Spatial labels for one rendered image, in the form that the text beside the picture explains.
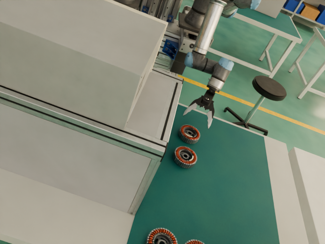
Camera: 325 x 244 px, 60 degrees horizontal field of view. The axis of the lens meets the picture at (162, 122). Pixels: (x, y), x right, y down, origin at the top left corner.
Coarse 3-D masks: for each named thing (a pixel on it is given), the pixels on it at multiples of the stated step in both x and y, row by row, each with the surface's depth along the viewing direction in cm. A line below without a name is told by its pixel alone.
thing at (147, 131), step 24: (0, 96) 81; (24, 96) 82; (144, 96) 100; (168, 96) 104; (48, 120) 84; (72, 120) 82; (144, 120) 91; (168, 120) 94; (120, 144) 84; (144, 144) 83
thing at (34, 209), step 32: (288, 160) 161; (0, 192) 97; (32, 192) 100; (64, 192) 104; (288, 192) 142; (0, 224) 90; (32, 224) 93; (64, 224) 96; (96, 224) 99; (128, 224) 103; (288, 224) 127
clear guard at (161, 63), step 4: (156, 60) 131; (160, 60) 132; (164, 60) 134; (168, 60) 135; (156, 64) 128; (160, 64) 130; (164, 64) 131; (168, 64) 132; (160, 68) 127; (164, 68) 128
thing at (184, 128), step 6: (186, 126) 148; (192, 126) 150; (180, 132) 144; (186, 132) 148; (192, 132) 149; (198, 132) 148; (180, 138) 144; (186, 138) 142; (192, 138) 143; (198, 138) 145
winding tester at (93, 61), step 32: (0, 0) 76; (32, 0) 82; (64, 0) 88; (96, 0) 96; (0, 32) 71; (32, 32) 70; (64, 32) 75; (96, 32) 80; (128, 32) 86; (160, 32) 93; (0, 64) 77; (32, 64) 75; (64, 64) 73; (96, 64) 72; (128, 64) 73; (32, 96) 82; (64, 96) 80; (96, 96) 78; (128, 96) 76
